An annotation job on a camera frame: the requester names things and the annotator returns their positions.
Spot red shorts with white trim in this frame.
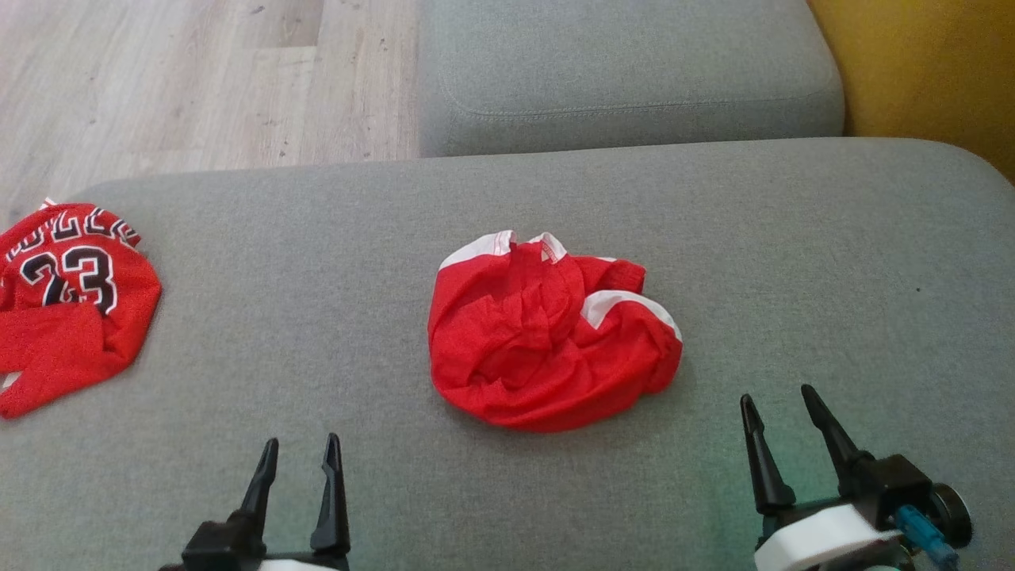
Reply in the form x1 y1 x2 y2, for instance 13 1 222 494
427 230 684 434

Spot red number 23 jersey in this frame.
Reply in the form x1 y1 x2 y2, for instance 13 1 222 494
0 198 163 420

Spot blue cable connector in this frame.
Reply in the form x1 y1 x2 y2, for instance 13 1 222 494
894 506 960 571

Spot grey sofa seat cushion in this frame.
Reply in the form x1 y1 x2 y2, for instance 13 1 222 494
418 0 846 158

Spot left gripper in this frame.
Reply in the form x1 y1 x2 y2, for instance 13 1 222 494
159 433 351 571

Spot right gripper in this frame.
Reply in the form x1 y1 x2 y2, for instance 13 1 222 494
740 385 933 571

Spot wide grey sofa chaise cushion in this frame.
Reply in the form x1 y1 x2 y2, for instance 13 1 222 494
0 137 1015 571

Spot large yellow sofa back cushion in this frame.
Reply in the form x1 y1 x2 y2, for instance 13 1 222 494
807 0 1015 185

